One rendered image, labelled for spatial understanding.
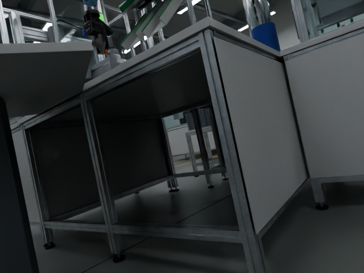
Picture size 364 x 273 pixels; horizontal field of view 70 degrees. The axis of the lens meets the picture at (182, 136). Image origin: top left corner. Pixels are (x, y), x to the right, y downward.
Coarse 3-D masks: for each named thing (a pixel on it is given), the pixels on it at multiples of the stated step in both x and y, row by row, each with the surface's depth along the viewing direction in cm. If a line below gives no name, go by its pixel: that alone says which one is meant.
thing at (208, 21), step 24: (216, 24) 84; (168, 48) 92; (264, 48) 119; (120, 72) 107; (168, 72) 122; (192, 72) 131; (120, 96) 152; (144, 96) 167; (168, 96) 185; (192, 96) 207; (24, 120) 164
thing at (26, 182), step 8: (16, 128) 181; (16, 136) 180; (16, 144) 181; (16, 152) 183; (24, 152) 175; (24, 160) 176; (24, 168) 178; (24, 176) 179; (24, 184) 181; (168, 184) 280; (24, 192) 182; (32, 192) 174; (136, 192) 313; (32, 200) 176; (32, 208) 177; (32, 216) 179; (32, 224) 182; (40, 224) 175
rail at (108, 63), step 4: (108, 56) 122; (104, 60) 124; (108, 60) 122; (112, 60) 123; (116, 60) 125; (96, 64) 128; (100, 64) 126; (104, 64) 125; (108, 64) 122; (112, 64) 123; (116, 64) 125; (92, 68) 130; (96, 68) 128; (100, 68) 126; (104, 68) 125; (108, 68) 123; (112, 68) 122; (92, 72) 132; (96, 72) 128; (100, 72) 127; (104, 72) 125; (92, 76) 131; (96, 76) 129
